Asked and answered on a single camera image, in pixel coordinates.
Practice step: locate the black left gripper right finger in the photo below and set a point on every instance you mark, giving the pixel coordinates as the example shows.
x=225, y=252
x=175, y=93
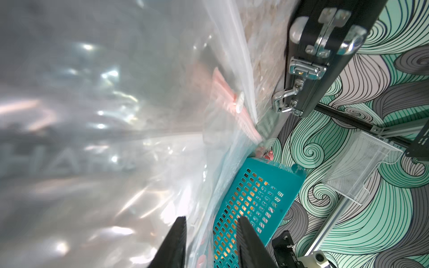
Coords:
x=251, y=251

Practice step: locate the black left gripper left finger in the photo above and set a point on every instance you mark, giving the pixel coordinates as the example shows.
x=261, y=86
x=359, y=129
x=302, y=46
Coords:
x=171, y=253

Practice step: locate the clear pink-zipper bag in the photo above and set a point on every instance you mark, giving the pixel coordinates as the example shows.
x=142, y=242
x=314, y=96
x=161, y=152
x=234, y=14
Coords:
x=118, y=117

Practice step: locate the teal plastic basket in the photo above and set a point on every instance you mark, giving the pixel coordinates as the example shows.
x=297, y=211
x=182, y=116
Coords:
x=262, y=191

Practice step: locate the pink small toy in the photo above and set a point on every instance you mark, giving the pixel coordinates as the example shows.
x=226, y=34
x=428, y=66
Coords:
x=269, y=155

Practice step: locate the black aluminium case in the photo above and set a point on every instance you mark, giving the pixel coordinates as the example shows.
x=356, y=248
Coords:
x=323, y=37

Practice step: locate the clear acrylic wall holder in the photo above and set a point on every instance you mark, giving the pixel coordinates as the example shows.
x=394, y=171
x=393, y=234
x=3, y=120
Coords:
x=355, y=165

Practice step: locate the black wall shelf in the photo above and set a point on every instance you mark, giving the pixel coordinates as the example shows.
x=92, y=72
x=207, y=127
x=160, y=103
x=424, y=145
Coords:
x=419, y=148

